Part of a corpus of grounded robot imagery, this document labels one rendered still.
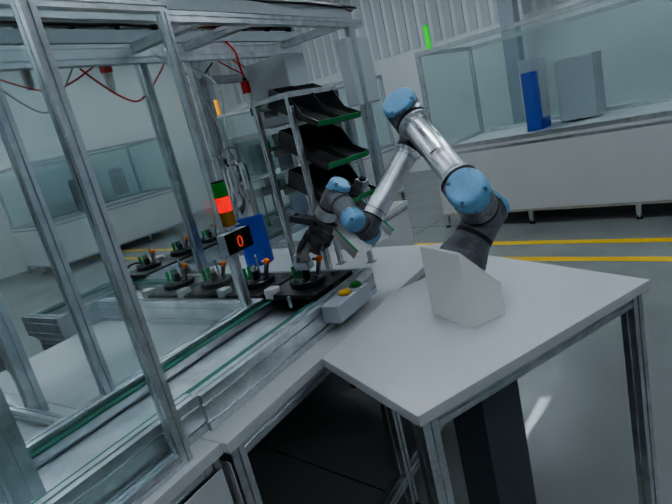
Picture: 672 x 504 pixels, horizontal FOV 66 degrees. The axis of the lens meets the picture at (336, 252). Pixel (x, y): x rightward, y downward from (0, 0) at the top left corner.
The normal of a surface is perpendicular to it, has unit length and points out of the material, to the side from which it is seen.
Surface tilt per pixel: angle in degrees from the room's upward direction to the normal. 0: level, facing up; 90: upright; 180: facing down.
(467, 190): 56
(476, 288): 90
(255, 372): 90
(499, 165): 90
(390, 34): 90
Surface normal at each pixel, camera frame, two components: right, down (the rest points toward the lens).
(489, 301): 0.43, 0.13
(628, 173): -0.62, 0.33
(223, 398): 0.82, -0.05
